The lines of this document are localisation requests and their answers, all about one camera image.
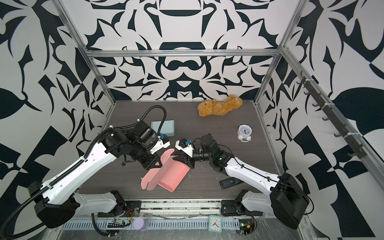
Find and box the left circuit board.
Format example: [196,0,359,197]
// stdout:
[107,218,131,229]

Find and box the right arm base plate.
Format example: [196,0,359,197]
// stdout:
[221,200,263,217]

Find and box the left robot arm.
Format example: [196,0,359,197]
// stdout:
[1,118,169,240]

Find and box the circuit board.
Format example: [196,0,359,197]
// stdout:
[107,218,131,229]
[237,219,258,236]

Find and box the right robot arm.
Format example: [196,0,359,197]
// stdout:
[172,134,313,230]

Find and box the light blue paper box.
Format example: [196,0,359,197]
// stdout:
[151,120,175,137]

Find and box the teal square clock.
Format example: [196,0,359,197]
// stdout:
[208,215,222,233]

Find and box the brown teddy bear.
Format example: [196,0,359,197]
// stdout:
[198,95,243,117]

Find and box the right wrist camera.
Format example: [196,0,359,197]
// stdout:
[175,138,195,158]

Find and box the right circuit board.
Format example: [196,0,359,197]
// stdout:
[237,219,258,236]

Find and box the pink paper box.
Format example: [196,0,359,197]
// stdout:
[141,149,190,193]

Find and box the white slotted cable duct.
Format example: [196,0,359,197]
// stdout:
[61,219,240,231]

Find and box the purple round disc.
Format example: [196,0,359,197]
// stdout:
[133,218,149,231]

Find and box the wall hook rail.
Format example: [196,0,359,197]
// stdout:
[298,77,370,159]

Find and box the black remote control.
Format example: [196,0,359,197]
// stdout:
[219,177,243,190]

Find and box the white alarm clock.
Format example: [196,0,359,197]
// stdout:
[237,125,252,143]

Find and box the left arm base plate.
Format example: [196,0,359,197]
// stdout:
[97,201,142,218]

